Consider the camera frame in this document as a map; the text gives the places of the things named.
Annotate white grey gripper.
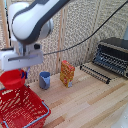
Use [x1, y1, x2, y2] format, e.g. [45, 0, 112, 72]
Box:
[0, 43, 45, 81]

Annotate red plastic bowl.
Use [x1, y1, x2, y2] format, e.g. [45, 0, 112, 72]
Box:
[0, 69, 26, 90]

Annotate red plastic shopping basket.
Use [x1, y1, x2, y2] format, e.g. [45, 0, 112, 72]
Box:
[0, 84, 52, 128]

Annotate blue plastic cup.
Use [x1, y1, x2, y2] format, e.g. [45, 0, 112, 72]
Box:
[38, 71, 52, 91]

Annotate orange printed carton box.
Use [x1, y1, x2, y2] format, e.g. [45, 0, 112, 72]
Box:
[59, 60, 76, 89]

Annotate black toaster oven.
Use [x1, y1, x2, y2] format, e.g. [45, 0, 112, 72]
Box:
[92, 36, 128, 80]

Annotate wooden post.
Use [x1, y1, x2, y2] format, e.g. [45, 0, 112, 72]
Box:
[0, 0, 10, 48]
[57, 5, 67, 65]

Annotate black wire oven rack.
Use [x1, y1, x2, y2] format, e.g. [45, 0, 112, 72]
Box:
[79, 63, 112, 85]

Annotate black cable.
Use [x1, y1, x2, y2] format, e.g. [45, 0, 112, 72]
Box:
[43, 0, 128, 56]

